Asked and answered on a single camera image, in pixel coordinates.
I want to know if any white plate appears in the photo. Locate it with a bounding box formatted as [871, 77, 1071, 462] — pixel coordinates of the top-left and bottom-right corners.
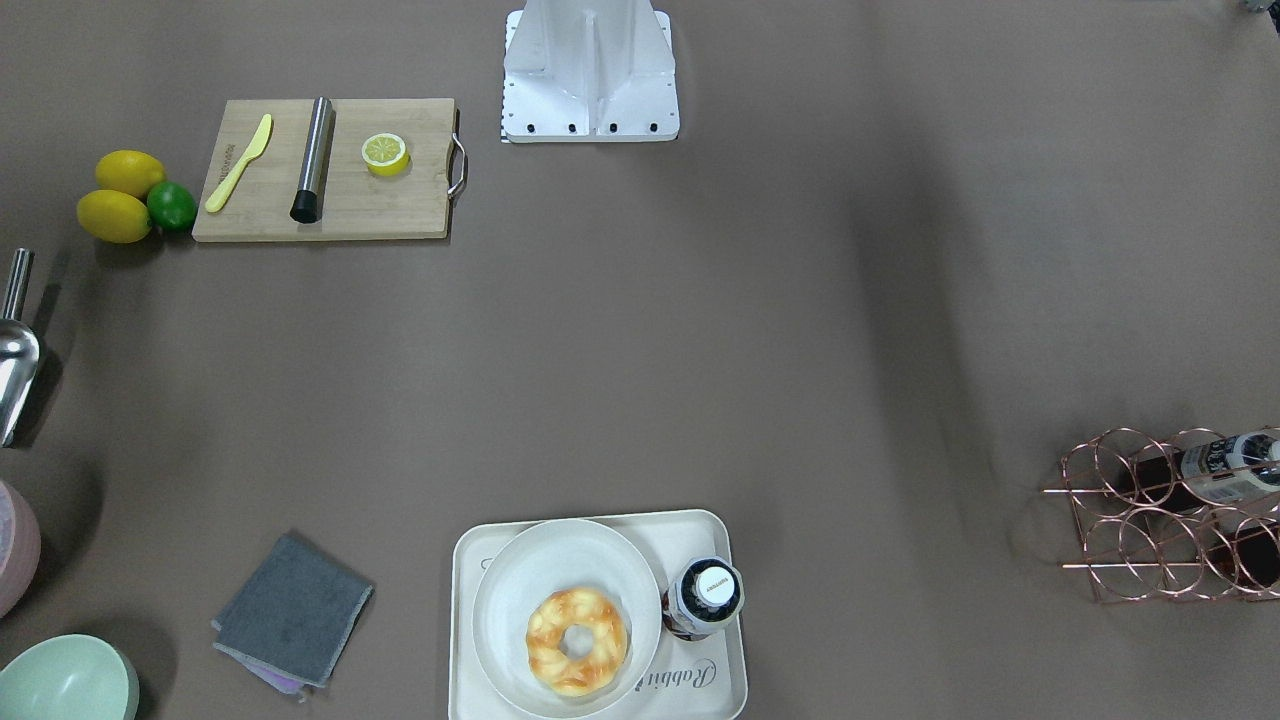
[474, 519, 660, 719]

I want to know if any glazed donut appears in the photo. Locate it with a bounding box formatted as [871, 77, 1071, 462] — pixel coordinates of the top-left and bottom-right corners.
[525, 587, 628, 698]

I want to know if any dark sauce bottle on tray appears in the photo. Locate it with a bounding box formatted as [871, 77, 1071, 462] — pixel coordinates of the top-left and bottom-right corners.
[660, 556, 746, 642]

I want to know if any cream tray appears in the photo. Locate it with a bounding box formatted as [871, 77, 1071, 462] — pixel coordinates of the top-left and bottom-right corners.
[448, 509, 748, 719]

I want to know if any wooden cutting board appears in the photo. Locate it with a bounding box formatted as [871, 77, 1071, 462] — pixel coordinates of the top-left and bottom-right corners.
[192, 97, 466, 243]

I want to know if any lemon half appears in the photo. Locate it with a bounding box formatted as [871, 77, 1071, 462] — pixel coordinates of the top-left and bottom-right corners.
[360, 132, 411, 177]

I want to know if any black silver tube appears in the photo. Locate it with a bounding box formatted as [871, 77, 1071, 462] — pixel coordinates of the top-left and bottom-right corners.
[289, 96, 337, 224]

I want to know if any grey folded cloth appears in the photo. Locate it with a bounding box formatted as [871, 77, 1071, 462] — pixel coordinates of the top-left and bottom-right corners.
[211, 532, 374, 701]

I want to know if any yellow plastic knife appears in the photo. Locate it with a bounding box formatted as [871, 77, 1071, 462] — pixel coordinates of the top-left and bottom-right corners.
[204, 113, 274, 214]

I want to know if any green lime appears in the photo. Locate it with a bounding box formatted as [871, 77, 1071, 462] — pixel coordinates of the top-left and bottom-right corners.
[145, 181, 198, 233]

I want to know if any yellow lemon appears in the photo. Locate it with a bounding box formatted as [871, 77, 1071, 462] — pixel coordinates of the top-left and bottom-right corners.
[76, 190, 152, 243]
[93, 149, 168, 201]

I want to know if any bottle in rack back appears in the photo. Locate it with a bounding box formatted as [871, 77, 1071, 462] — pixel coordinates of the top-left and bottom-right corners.
[1111, 430, 1279, 512]

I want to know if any metal scoop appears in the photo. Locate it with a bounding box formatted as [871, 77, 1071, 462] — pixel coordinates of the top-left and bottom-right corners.
[1, 247, 41, 447]

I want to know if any pink bowl with ice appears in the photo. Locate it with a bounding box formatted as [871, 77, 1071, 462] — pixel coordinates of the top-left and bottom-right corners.
[1, 480, 41, 618]

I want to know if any green bowl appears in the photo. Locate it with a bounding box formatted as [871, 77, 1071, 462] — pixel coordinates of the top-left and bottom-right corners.
[1, 634, 140, 719]

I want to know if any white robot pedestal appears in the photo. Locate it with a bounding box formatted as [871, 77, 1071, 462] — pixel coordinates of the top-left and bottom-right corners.
[500, 1, 681, 143]

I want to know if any copper wire bottle rack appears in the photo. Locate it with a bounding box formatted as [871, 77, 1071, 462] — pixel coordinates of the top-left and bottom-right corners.
[1046, 427, 1277, 605]

